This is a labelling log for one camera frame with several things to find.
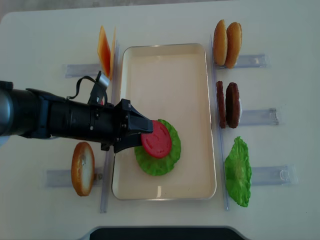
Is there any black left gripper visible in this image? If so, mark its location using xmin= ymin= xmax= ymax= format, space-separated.
xmin=47 ymin=99 xmax=153 ymax=153

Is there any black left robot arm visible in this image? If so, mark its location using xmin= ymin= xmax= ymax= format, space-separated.
xmin=0 ymin=81 xmax=153 ymax=153

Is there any green lettuce leaf on tray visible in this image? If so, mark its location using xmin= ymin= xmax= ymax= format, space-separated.
xmin=134 ymin=119 xmax=182 ymax=176

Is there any bread slice with white crumb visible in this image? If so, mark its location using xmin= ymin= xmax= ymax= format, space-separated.
xmin=71 ymin=141 xmax=95 ymax=197

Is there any orange cheese slice outer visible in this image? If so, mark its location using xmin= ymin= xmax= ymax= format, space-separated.
xmin=97 ymin=26 xmax=111 ymax=78

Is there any brown meat patty inner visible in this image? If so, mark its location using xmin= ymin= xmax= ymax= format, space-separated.
xmin=216 ymin=81 xmax=227 ymax=129

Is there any brown meat patty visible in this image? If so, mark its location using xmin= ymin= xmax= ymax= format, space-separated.
xmin=216 ymin=81 xmax=227 ymax=129
xmin=225 ymin=82 xmax=240 ymax=128

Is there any brown meat patty outer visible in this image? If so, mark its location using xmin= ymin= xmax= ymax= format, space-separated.
xmin=225 ymin=82 xmax=240 ymax=128

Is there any green lettuce leaf upright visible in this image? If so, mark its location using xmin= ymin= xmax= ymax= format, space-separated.
xmin=224 ymin=136 xmax=252 ymax=208

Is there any cream rectangular metal tray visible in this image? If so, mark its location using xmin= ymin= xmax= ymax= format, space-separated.
xmin=112 ymin=43 xmax=217 ymax=200

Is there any golden bun half inner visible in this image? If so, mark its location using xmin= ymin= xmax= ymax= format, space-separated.
xmin=212 ymin=19 xmax=228 ymax=66

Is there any golden bun half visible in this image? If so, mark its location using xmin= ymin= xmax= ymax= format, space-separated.
xmin=212 ymin=19 xmax=228 ymax=66
xmin=224 ymin=22 xmax=242 ymax=69

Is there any golden bun half outer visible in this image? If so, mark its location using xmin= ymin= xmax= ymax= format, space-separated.
xmin=224 ymin=22 xmax=242 ymax=69

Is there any long clear rail left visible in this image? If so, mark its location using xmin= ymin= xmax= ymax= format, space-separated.
xmin=99 ymin=40 xmax=120 ymax=214

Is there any long clear rail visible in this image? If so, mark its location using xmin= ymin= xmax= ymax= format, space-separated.
xmin=210 ymin=34 xmax=230 ymax=211
xmin=99 ymin=40 xmax=120 ymax=214

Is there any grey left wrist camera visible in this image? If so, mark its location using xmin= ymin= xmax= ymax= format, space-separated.
xmin=96 ymin=71 xmax=110 ymax=89

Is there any black camera cable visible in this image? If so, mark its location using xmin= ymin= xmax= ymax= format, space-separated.
xmin=66 ymin=75 xmax=100 ymax=101

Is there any clear rail for cheese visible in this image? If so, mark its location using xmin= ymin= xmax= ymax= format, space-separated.
xmin=65 ymin=64 xmax=102 ymax=78

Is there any clear rail for bread slice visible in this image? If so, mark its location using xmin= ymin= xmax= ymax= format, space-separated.
xmin=44 ymin=167 xmax=103 ymax=188

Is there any long clear rail right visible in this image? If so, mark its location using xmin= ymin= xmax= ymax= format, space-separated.
xmin=210 ymin=34 xmax=230 ymax=211

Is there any clear rail for patties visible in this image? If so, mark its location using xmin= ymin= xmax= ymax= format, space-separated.
xmin=238 ymin=108 xmax=280 ymax=126

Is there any clear rail for buns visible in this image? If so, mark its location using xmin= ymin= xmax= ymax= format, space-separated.
xmin=214 ymin=53 xmax=272 ymax=70

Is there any clear rail for lettuce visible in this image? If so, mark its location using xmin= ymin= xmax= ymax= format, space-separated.
xmin=251 ymin=164 xmax=298 ymax=186

